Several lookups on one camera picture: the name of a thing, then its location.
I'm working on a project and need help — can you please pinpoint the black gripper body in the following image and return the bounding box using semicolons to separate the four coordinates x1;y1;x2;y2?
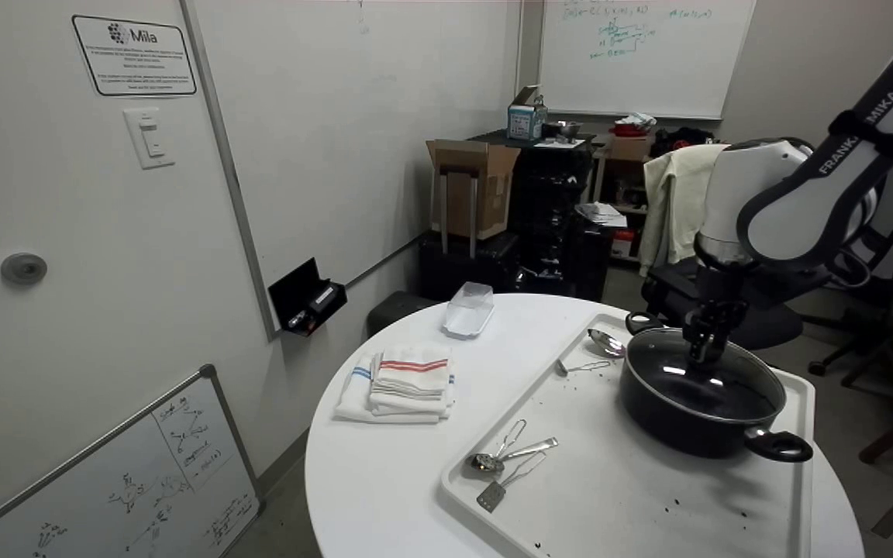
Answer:
678;234;762;336

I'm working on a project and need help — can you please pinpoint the glass pot lid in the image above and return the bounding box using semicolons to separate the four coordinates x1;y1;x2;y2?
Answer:
624;324;788;428

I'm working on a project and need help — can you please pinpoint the black cooking pot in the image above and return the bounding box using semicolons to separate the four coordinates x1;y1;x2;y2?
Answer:
617;311;817;467

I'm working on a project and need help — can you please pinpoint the black mesh office chair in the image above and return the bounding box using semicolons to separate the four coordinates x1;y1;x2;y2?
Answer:
807;229;893;390

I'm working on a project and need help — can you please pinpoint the white plastic tray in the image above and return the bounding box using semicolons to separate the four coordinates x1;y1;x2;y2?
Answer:
437;308;818;558

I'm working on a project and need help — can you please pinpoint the black drawer cabinet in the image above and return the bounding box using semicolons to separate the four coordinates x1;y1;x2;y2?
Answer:
512;137;602;300

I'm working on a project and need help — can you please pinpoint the clear plastic container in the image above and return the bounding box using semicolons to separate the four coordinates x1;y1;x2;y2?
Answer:
441;279;498;340

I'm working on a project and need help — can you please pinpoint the small grey spatula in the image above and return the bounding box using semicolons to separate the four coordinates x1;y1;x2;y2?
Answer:
474;454;553;516

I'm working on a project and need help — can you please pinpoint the blue tissue box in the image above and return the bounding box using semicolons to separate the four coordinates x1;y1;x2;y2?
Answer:
507;85;553;147

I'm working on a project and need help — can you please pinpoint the open cardboard box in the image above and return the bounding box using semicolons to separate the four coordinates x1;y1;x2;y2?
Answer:
424;137;524;244

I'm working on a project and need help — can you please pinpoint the folded white striped towel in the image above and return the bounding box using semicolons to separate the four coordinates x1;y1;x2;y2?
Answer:
331;351;460;428

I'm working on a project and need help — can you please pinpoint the round white table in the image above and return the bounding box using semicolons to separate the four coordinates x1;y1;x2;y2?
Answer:
300;291;868;558

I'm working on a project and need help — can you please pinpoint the black marker holder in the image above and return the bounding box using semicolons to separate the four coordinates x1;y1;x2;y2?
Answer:
268;256;350;339

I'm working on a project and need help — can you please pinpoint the whiteboard with drawings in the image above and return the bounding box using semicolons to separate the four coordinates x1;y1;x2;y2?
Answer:
0;362;265;558

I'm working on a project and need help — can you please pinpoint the metal wire utensil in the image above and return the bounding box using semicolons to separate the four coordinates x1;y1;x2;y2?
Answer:
465;414;562;477

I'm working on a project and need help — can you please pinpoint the small wall whiteboard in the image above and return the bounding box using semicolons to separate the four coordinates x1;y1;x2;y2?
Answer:
538;0;761;123

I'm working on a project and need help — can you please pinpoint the large wall whiteboard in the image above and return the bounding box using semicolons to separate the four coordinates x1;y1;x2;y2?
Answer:
177;0;527;340

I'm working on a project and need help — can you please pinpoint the white light switch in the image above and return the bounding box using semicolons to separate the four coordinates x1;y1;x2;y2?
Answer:
121;105;177;175

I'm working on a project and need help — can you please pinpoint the white wall sign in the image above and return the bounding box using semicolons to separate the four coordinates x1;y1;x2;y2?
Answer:
70;12;202;99

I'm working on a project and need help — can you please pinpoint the round grey wall stopper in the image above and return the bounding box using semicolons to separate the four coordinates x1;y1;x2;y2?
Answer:
0;252;54;288

